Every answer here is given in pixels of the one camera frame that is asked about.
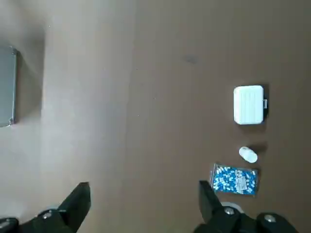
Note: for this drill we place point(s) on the silver aluminium medical case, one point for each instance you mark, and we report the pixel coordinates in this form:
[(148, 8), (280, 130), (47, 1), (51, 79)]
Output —
[(7, 87)]

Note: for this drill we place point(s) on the white plastic box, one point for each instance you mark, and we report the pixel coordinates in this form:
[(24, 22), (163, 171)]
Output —
[(247, 104)]

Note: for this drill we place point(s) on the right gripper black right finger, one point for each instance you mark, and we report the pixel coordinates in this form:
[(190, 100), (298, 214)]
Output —
[(211, 208)]

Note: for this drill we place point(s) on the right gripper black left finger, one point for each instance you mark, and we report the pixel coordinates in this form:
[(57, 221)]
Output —
[(73, 206)]

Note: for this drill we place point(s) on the bag of blue white capsules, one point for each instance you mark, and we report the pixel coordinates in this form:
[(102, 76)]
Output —
[(233, 179)]

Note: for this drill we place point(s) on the white pill bottle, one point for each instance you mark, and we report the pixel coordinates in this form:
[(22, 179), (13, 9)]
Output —
[(248, 154)]

